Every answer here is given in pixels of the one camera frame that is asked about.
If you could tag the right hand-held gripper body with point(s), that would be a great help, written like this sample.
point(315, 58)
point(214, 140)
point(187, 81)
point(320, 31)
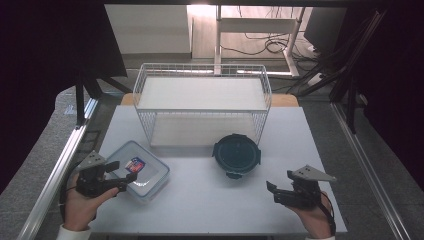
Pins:
point(305, 190)

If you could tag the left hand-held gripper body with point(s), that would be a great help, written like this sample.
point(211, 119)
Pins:
point(90, 178)

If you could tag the clear rectangular food container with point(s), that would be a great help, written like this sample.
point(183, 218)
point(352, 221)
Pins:
point(143, 173)

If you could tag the dark round food container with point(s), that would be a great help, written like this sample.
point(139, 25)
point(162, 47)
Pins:
point(236, 156)

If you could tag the person's right hand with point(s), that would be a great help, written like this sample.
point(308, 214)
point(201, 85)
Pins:
point(313, 220)

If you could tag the person's left hand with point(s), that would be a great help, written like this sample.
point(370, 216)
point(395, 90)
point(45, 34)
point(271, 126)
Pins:
point(81, 208)

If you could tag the black metal stand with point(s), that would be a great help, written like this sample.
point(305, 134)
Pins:
point(80, 100)
point(350, 100)

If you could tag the wooden table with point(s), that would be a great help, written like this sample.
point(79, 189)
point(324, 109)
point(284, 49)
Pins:
point(283, 100)

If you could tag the black curtain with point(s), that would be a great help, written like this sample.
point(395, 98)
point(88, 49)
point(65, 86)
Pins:
point(400, 83)
point(40, 66)

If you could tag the white cabinet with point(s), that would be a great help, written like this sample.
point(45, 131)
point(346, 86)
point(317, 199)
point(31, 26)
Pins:
point(150, 30)

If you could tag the aluminium rail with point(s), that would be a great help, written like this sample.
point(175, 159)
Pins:
point(366, 166)
point(53, 180)

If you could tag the white desk frame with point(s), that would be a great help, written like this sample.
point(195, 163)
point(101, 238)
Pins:
point(256, 26)

